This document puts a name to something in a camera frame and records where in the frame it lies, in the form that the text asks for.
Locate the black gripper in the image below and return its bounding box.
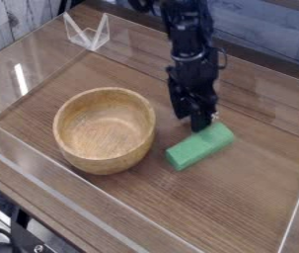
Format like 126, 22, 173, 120
166, 48, 219, 132

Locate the green rectangular block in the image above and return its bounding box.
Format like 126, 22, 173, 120
166, 123, 236, 171

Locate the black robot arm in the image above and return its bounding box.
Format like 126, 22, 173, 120
129, 0, 221, 132

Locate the wooden bowl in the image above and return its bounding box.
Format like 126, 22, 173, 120
52, 87, 155, 175

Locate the clear acrylic corner bracket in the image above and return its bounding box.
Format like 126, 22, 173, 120
63, 12, 110, 51

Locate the clear acrylic tray wall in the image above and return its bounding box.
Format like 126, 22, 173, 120
0, 127, 205, 253

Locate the black table leg bracket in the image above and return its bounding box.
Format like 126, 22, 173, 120
11, 208, 67, 253

